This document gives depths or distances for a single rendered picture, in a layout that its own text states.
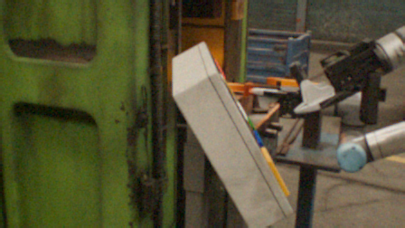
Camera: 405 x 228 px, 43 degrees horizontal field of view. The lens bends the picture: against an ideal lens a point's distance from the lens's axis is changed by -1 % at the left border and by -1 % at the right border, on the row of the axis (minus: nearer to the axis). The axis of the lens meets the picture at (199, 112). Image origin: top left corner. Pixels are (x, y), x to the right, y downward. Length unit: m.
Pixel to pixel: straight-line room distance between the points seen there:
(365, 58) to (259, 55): 4.18
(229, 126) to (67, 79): 0.59
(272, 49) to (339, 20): 4.16
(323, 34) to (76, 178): 8.17
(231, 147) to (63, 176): 0.74
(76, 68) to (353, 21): 8.13
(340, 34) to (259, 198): 8.47
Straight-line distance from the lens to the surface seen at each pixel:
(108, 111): 1.27
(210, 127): 0.82
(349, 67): 1.10
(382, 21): 9.10
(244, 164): 0.85
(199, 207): 1.05
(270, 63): 5.25
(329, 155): 1.98
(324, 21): 9.36
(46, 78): 1.35
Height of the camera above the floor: 1.35
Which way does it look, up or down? 16 degrees down
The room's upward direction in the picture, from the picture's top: 1 degrees clockwise
